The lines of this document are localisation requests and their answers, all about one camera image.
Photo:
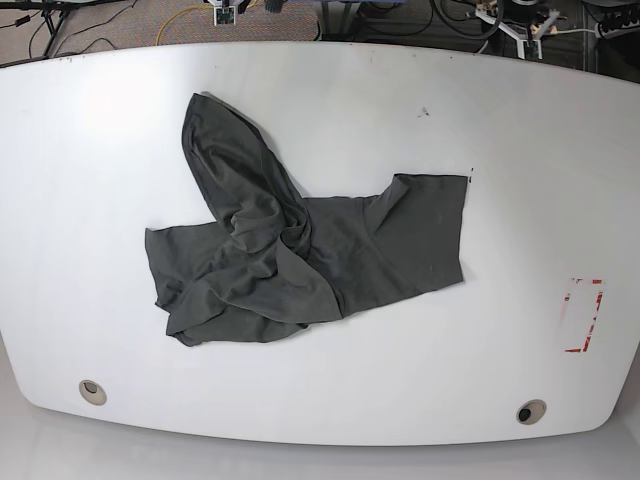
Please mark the dark grey T-shirt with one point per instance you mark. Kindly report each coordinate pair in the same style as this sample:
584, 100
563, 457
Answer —
272, 262

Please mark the wrist camera on image-right arm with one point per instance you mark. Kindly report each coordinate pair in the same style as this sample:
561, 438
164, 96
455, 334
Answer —
528, 40

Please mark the right table cable grommet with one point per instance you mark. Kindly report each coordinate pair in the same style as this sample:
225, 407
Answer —
531, 412

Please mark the grey metal frame background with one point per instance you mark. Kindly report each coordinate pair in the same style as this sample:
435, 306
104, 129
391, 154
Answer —
337, 20

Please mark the table cable grommet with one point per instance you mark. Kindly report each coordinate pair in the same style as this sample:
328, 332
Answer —
92, 392
531, 412

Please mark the wrist camera on image-left arm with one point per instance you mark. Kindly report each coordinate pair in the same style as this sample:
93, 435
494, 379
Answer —
225, 12

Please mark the left table cable grommet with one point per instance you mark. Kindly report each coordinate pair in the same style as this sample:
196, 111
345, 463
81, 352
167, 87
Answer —
92, 392

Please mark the black tripod stand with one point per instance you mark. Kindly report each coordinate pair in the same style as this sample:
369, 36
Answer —
52, 15

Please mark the red tape rectangle marking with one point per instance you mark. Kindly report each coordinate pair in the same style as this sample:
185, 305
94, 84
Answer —
579, 314

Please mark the white power strip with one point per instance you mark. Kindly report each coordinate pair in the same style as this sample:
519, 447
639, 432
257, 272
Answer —
618, 23

